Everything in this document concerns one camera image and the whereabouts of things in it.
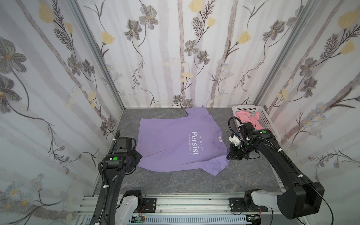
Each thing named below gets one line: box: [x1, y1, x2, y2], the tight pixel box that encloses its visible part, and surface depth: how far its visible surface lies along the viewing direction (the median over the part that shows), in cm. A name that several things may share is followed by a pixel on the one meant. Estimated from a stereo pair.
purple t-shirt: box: [136, 106, 231, 176], surface depth 102 cm
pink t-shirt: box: [235, 110, 264, 130], surface depth 110 cm
